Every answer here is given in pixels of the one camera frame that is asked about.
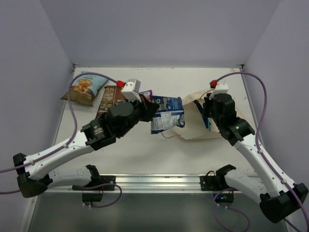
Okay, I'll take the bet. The purple berry candy bag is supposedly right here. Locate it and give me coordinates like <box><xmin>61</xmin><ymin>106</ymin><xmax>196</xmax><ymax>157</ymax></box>
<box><xmin>141</xmin><ymin>90</ymin><xmax>153</xmax><ymax>102</ymax></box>

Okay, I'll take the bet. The brown paper bag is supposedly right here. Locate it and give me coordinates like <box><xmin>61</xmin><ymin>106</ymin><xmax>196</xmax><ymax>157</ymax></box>
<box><xmin>161</xmin><ymin>88</ymin><xmax>248</xmax><ymax>142</ymax></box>

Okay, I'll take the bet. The navy kettle chips bag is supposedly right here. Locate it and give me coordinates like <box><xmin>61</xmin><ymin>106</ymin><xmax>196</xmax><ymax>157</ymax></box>
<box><xmin>151</xmin><ymin>96</ymin><xmax>185</xmax><ymax>134</ymax></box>

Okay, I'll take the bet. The brown chocolate snack bag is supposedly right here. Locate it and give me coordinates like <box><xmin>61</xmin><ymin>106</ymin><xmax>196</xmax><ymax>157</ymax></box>
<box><xmin>96</xmin><ymin>86</ymin><xmax>126</xmax><ymax>119</ymax></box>

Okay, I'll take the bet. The gold blue crisps bag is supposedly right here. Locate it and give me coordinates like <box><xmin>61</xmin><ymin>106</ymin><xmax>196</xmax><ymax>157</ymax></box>
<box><xmin>70</xmin><ymin>71</ymin><xmax>108</xmax><ymax>106</ymax></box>

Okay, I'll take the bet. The green mint candy pack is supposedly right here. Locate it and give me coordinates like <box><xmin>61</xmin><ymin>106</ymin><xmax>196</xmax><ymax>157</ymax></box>
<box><xmin>204</xmin><ymin>117</ymin><xmax>212</xmax><ymax>132</ymax></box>

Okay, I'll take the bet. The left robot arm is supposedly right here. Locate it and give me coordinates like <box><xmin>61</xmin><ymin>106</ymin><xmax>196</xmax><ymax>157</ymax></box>
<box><xmin>13</xmin><ymin>95</ymin><xmax>159</xmax><ymax>198</ymax></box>

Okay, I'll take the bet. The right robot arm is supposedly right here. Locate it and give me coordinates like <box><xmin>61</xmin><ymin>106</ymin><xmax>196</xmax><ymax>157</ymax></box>
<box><xmin>203</xmin><ymin>93</ymin><xmax>309</xmax><ymax>223</ymax></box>

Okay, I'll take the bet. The blue snack box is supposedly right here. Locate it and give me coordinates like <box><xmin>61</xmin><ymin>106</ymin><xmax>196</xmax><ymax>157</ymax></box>
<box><xmin>194</xmin><ymin>100</ymin><xmax>208</xmax><ymax>122</ymax></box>

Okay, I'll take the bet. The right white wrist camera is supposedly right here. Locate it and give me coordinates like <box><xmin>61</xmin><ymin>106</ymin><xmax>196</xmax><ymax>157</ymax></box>
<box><xmin>209</xmin><ymin>80</ymin><xmax>228</xmax><ymax>100</ymax></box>

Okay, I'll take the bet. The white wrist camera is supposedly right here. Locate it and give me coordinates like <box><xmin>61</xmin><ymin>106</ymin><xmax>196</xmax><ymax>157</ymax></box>
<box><xmin>209</xmin><ymin>80</ymin><xmax>228</xmax><ymax>100</ymax></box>
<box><xmin>121</xmin><ymin>79</ymin><xmax>141</xmax><ymax>102</ymax></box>

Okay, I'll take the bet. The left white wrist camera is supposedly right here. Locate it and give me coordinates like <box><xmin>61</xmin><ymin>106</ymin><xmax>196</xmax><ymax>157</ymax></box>
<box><xmin>121</xmin><ymin>79</ymin><xmax>141</xmax><ymax>102</ymax></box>

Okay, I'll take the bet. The aluminium mounting rail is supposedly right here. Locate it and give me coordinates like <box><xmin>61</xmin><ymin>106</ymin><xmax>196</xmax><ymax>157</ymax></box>
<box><xmin>31</xmin><ymin>173</ymin><xmax>264</xmax><ymax>193</ymax></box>

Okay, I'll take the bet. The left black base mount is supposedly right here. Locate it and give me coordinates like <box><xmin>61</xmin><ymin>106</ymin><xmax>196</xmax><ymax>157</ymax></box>
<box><xmin>72</xmin><ymin>175</ymin><xmax>122</xmax><ymax>208</ymax></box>

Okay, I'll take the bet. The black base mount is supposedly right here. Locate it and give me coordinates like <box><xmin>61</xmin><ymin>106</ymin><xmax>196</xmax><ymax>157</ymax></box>
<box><xmin>72</xmin><ymin>175</ymin><xmax>122</xmax><ymax>208</ymax></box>
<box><xmin>199</xmin><ymin>171</ymin><xmax>234</xmax><ymax>206</ymax></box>

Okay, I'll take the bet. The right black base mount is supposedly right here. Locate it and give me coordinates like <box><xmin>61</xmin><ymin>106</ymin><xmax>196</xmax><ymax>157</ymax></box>
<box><xmin>199</xmin><ymin>171</ymin><xmax>234</xmax><ymax>206</ymax></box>

